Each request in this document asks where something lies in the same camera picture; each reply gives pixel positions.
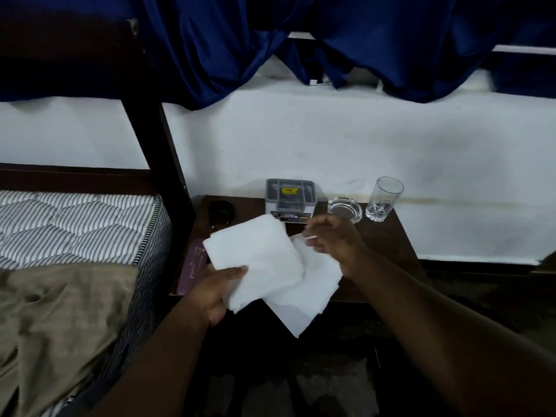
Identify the person's left hand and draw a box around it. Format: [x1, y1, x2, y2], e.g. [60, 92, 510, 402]
[182, 265, 248, 329]

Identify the person's right hand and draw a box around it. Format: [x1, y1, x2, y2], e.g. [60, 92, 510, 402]
[303, 214, 370, 274]

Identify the white cloth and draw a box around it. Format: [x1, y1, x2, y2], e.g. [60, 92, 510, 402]
[202, 214, 344, 339]

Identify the person's left forearm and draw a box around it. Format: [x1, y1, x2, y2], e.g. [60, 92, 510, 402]
[83, 305, 210, 417]

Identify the person's right forearm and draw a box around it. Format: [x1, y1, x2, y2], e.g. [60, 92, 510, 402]
[346, 249, 556, 417]

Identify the purple booklet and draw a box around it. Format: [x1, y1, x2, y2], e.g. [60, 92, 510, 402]
[175, 238, 209, 297]

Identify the clear glass ashtray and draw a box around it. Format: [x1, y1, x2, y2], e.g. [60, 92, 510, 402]
[327, 196, 363, 224]

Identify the grey plastic organizer box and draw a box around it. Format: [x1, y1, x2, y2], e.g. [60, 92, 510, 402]
[265, 178, 317, 223]

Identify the dark wooden bedside table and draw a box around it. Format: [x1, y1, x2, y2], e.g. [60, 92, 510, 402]
[170, 195, 428, 303]

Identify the black round object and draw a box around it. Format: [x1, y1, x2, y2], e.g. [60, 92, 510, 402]
[208, 200, 235, 226]

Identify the clear drinking glass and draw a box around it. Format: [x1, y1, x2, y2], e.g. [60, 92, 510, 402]
[365, 176, 405, 223]

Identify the striped quilted mattress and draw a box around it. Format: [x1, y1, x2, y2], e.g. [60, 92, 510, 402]
[0, 189, 173, 417]

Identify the beige bed sheet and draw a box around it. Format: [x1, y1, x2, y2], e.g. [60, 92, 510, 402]
[0, 264, 140, 417]

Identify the blue curtain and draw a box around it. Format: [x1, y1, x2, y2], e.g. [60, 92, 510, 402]
[0, 0, 556, 111]

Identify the dark wooden bed frame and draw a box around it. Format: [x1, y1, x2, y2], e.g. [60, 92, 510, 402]
[0, 15, 197, 417]

